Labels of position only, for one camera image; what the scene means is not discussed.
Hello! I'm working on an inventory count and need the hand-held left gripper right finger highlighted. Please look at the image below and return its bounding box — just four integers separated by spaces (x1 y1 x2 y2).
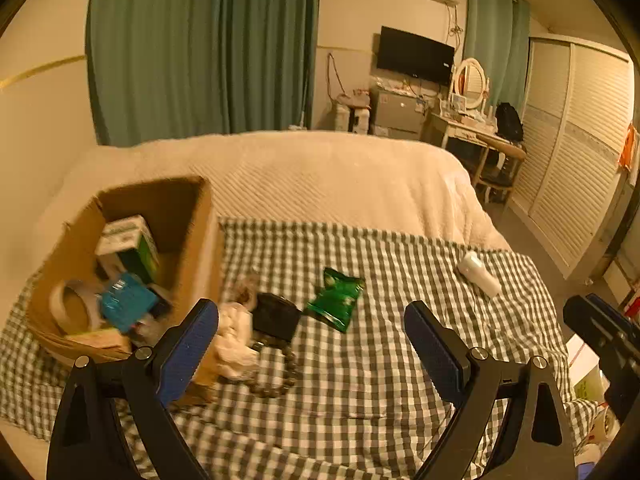
404 301 576 480

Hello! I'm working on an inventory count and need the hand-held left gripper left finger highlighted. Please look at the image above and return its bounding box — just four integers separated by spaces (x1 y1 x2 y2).
46 298 221 480

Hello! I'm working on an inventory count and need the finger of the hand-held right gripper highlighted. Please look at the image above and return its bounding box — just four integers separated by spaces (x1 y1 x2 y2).
563 293 640 426

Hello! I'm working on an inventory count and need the blue patterned packet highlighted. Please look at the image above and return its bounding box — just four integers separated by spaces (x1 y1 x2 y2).
97 274 161 333

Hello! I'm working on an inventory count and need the brown cardboard box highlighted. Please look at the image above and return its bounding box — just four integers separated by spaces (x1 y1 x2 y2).
25 175 223 408

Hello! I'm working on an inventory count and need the green and white carton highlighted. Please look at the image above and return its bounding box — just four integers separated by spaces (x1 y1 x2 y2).
95 215 161 283

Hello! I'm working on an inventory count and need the white tape roll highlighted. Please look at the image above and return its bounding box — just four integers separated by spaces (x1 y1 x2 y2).
48 279 103 336

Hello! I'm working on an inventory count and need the white paper sheet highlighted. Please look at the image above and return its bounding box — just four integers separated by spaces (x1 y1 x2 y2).
566 334 608 403

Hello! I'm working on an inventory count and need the white fluffy cloth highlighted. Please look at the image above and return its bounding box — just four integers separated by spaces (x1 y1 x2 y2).
207 302 261 381

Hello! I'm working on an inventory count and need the grey checked cloth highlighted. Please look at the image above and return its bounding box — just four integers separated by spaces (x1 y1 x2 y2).
0 217 601 480

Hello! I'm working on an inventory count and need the small brown patterned packet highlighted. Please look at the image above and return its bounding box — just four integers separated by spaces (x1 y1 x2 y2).
232 272 261 308

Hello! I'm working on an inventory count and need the white plastic bottle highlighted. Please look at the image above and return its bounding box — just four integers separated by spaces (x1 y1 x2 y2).
459 252 502 298

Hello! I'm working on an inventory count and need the black glossy case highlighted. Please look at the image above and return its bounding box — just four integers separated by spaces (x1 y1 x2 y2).
252 292 303 345

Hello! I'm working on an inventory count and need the green snack packet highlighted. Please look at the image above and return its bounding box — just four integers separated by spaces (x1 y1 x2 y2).
306 266 365 333

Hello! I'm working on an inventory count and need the white louvred wardrobe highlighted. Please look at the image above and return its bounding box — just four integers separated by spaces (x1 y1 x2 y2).
510 35 636 281

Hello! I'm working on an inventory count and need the orange cloth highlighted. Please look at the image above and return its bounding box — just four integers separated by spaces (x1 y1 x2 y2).
619 122 640 171

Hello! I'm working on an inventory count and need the wooden chair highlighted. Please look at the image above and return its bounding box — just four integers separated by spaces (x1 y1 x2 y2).
472 135 528 206

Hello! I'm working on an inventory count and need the cream quilted bed blanket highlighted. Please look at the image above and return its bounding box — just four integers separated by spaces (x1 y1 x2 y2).
35 130 513 271

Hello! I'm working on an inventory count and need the black backpack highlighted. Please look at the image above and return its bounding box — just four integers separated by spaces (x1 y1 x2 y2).
495 102 525 142

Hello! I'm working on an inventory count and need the grey cabinet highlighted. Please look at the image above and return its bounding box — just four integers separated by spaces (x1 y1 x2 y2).
370 85 423 141

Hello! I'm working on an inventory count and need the white floor appliance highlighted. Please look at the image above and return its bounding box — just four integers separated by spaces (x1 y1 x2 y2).
335 102 371 135

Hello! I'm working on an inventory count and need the oval white vanity mirror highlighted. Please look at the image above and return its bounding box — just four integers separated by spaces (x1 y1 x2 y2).
452 58 491 111

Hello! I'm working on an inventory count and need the wide green curtain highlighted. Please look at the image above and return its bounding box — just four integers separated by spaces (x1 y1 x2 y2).
86 0 322 148

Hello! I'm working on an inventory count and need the narrow green curtain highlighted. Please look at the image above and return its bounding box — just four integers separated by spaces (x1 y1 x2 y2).
462 0 531 111

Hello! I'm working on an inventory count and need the green bead bracelet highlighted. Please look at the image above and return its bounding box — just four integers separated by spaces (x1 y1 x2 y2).
245 340 301 400

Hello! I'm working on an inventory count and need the black wall television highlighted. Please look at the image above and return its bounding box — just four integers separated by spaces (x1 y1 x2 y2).
376 26 456 87

